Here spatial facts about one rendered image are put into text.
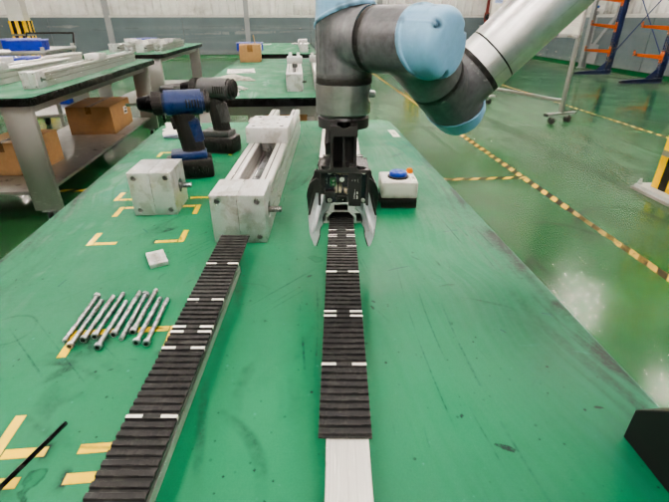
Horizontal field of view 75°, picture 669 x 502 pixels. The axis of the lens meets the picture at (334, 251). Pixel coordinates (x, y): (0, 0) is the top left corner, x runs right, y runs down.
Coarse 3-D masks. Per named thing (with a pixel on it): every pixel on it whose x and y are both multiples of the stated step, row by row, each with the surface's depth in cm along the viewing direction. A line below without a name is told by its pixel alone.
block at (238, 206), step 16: (224, 192) 80; (240, 192) 80; (256, 192) 80; (224, 208) 80; (240, 208) 80; (256, 208) 80; (272, 208) 85; (224, 224) 81; (240, 224) 81; (256, 224) 81; (272, 224) 89; (256, 240) 83
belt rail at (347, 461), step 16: (336, 448) 40; (352, 448) 40; (368, 448) 40; (336, 464) 38; (352, 464) 38; (368, 464) 38; (336, 480) 37; (352, 480) 37; (368, 480) 37; (336, 496) 36; (352, 496) 36; (368, 496) 36
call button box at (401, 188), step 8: (384, 176) 99; (408, 176) 98; (384, 184) 95; (392, 184) 95; (400, 184) 95; (408, 184) 95; (416, 184) 95; (384, 192) 96; (392, 192) 96; (400, 192) 96; (408, 192) 96; (416, 192) 96; (384, 200) 97; (392, 200) 97; (400, 200) 97; (408, 200) 97; (416, 200) 97
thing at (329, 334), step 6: (324, 330) 54; (330, 330) 54; (336, 330) 54; (342, 330) 54; (348, 330) 54; (354, 330) 54; (360, 330) 54; (324, 336) 53; (330, 336) 53; (336, 336) 53; (342, 336) 53; (348, 336) 53; (354, 336) 53; (360, 336) 53
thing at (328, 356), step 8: (328, 352) 51; (336, 352) 51; (344, 352) 51; (352, 352) 51; (360, 352) 51; (328, 360) 50; (336, 360) 50; (344, 360) 50; (352, 360) 50; (360, 360) 50
